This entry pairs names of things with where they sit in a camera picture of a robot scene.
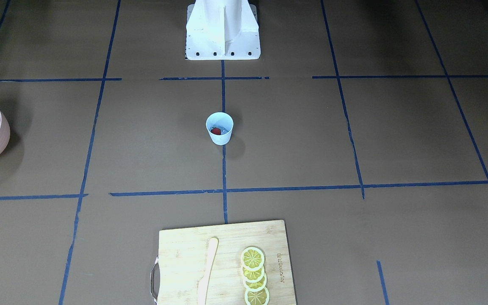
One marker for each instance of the red strawberry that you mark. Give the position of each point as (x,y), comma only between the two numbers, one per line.
(216,131)

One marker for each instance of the light blue cup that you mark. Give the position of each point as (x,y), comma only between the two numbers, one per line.
(223,121)

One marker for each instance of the wooden cutting board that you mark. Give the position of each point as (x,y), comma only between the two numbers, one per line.
(182,257)

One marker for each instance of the yellow plastic knife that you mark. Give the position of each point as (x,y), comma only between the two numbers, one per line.
(203,283)

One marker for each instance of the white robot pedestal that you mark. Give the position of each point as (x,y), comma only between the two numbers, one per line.
(222,30)

